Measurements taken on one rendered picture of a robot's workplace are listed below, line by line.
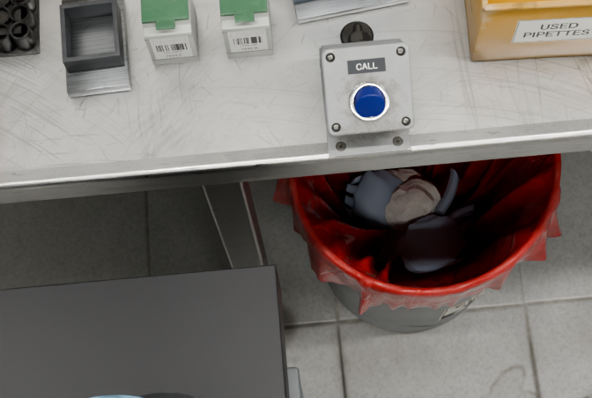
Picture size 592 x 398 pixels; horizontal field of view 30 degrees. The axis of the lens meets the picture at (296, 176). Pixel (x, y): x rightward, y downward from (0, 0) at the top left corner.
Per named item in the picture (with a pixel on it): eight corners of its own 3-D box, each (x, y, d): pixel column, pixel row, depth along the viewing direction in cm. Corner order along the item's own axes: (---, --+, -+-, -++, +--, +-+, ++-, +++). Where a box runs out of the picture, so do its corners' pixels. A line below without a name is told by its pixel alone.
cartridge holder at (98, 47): (70, 99, 96) (60, 81, 92) (64, 7, 99) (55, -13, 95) (132, 91, 96) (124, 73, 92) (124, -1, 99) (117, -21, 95)
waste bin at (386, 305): (292, 370, 175) (277, 308, 133) (274, 154, 187) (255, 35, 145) (530, 349, 174) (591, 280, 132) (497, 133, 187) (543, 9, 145)
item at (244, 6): (227, 59, 96) (219, 23, 90) (225, 11, 98) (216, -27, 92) (273, 55, 96) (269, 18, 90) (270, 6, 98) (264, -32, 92)
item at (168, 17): (153, 66, 97) (140, 31, 90) (151, 18, 98) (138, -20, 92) (199, 62, 96) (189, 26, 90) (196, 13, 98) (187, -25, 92)
